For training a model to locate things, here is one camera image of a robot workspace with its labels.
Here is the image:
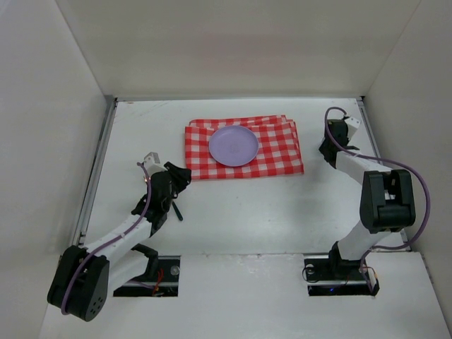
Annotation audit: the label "red white checkered cloth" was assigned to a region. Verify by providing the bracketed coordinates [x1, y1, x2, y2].
[184, 115, 304, 180]

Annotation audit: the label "purple plastic plate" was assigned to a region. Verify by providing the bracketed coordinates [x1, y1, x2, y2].
[208, 126, 259, 167]

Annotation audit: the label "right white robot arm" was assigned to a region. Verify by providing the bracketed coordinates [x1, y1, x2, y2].
[319, 118, 416, 261]

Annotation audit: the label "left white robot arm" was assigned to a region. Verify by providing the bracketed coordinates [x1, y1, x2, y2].
[47, 162, 191, 322]

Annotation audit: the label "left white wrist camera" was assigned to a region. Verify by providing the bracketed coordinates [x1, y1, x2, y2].
[143, 152, 165, 177]

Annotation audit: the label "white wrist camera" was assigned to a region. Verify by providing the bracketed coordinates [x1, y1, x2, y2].
[344, 117, 361, 139]
[143, 152, 165, 177]

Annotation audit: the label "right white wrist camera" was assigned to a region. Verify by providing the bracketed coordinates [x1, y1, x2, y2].
[344, 117, 361, 139]

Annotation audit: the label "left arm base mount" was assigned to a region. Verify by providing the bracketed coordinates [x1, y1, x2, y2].
[112, 244, 181, 297]

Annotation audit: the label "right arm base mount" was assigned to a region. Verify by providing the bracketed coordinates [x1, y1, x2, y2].
[302, 244, 380, 297]

